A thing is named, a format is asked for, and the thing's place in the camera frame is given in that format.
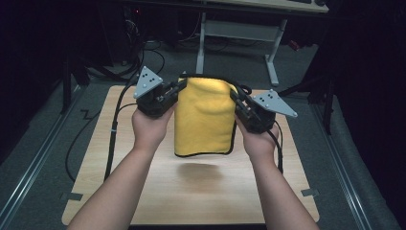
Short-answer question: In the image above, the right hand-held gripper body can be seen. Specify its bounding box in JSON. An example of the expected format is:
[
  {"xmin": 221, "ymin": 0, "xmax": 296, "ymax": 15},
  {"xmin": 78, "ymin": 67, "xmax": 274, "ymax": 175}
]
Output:
[{"xmin": 236, "ymin": 88, "xmax": 299, "ymax": 135}]

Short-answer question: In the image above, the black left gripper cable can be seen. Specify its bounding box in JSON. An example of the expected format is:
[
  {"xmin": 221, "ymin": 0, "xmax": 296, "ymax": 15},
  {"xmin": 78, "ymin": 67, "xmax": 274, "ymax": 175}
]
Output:
[{"xmin": 102, "ymin": 80, "xmax": 142, "ymax": 182}]

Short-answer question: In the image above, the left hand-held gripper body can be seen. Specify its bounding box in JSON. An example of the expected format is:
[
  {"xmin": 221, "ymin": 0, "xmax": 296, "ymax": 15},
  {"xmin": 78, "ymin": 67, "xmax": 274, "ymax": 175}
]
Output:
[{"xmin": 133, "ymin": 65, "xmax": 180, "ymax": 120}]

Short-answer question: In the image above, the black computer tower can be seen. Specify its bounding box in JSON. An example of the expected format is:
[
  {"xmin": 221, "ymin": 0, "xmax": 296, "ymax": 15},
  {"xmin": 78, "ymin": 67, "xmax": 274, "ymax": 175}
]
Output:
[{"xmin": 97, "ymin": 4, "xmax": 147, "ymax": 66}]

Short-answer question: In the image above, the black metal stand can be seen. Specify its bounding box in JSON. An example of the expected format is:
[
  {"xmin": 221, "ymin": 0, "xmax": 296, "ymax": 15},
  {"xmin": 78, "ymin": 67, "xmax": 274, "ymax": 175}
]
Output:
[
  {"xmin": 277, "ymin": 71, "xmax": 338, "ymax": 136},
  {"xmin": 59, "ymin": 52, "xmax": 92, "ymax": 115}
]

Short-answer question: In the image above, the person's left hand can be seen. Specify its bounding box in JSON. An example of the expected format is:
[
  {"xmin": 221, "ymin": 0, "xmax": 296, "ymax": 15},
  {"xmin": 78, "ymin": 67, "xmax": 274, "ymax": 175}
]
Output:
[{"xmin": 131, "ymin": 103, "xmax": 176, "ymax": 150}]

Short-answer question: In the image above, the metal floor rail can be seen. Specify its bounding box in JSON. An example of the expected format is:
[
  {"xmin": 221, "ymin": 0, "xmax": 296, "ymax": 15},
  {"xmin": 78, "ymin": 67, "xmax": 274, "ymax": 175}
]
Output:
[
  {"xmin": 0, "ymin": 85, "xmax": 84, "ymax": 230},
  {"xmin": 310, "ymin": 102, "xmax": 375, "ymax": 230}
]

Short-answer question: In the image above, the bundle of black cables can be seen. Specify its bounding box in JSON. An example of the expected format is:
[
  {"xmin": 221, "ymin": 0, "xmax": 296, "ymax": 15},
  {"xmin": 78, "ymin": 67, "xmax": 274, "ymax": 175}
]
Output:
[{"xmin": 85, "ymin": 18, "xmax": 167, "ymax": 87}]

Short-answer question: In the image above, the white-legged desk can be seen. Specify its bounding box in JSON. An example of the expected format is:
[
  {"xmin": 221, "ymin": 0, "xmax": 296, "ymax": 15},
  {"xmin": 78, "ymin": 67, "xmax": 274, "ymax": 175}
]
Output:
[{"xmin": 194, "ymin": 0, "xmax": 330, "ymax": 87}]

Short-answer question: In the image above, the person's right hand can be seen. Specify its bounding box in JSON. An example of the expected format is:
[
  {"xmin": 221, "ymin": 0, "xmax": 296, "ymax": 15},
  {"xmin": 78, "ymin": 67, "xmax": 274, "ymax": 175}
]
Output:
[{"xmin": 235, "ymin": 115, "xmax": 282, "ymax": 161}]

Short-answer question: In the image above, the yellow and grey cloth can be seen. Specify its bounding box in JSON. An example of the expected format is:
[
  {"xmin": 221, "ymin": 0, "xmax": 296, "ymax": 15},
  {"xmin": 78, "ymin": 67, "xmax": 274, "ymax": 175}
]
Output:
[{"xmin": 173, "ymin": 74, "xmax": 253, "ymax": 158}]

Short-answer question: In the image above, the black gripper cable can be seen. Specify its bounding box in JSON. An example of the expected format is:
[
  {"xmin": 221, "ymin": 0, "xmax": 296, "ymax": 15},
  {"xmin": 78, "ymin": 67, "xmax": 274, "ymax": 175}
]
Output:
[
  {"xmin": 102, "ymin": 80, "xmax": 142, "ymax": 182},
  {"xmin": 266, "ymin": 119, "xmax": 285, "ymax": 175}
]

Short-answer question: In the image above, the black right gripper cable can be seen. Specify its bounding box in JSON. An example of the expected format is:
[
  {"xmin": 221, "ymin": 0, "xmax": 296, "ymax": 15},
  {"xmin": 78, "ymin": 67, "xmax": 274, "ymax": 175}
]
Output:
[{"xmin": 266, "ymin": 119, "xmax": 285, "ymax": 175}]

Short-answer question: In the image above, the small red object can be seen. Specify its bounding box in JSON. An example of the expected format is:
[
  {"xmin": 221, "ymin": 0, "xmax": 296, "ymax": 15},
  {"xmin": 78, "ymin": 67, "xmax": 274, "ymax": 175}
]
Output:
[{"xmin": 288, "ymin": 39, "xmax": 302, "ymax": 53}]

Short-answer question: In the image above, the black floor cable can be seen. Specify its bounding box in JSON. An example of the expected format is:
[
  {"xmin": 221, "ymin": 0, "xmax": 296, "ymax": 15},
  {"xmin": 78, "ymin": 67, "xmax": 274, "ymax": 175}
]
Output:
[{"xmin": 64, "ymin": 109, "xmax": 102, "ymax": 184}]

